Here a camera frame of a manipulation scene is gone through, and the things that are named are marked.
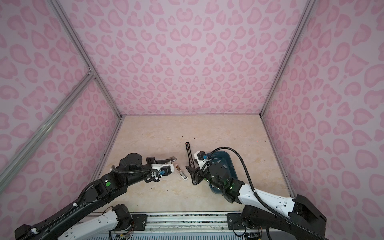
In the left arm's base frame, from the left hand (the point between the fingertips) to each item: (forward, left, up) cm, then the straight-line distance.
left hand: (169, 157), depth 68 cm
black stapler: (+13, -8, -25) cm, 29 cm away
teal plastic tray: (+11, -30, -22) cm, 39 cm away
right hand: (0, -9, -7) cm, 12 cm away
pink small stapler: (+2, -4, -25) cm, 25 cm away
